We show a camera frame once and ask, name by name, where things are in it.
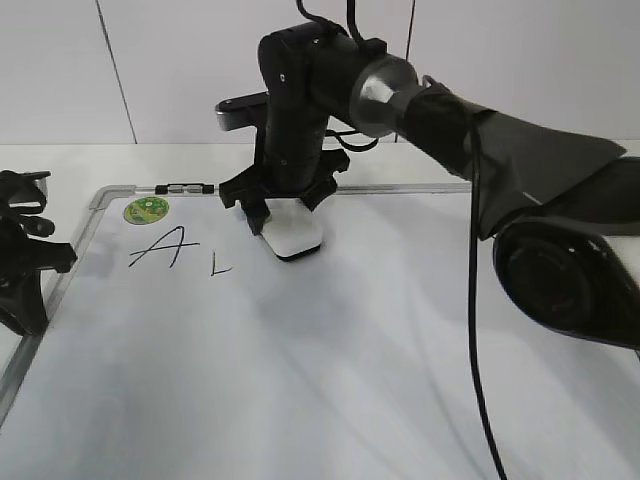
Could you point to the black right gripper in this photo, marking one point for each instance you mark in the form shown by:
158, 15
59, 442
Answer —
289, 162

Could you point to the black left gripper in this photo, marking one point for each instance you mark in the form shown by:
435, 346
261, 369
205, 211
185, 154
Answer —
24, 255

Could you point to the white whiteboard eraser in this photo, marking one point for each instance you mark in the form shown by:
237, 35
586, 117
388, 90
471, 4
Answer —
290, 230

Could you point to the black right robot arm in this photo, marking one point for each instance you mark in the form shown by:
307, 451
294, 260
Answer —
551, 201

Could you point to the round green magnet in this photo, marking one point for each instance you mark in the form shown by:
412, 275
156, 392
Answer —
146, 210

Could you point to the grey framed whiteboard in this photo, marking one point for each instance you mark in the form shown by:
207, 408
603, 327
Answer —
185, 349

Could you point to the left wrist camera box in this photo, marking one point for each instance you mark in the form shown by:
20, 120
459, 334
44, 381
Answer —
27, 187

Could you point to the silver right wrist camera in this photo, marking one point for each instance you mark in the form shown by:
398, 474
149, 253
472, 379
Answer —
244, 111

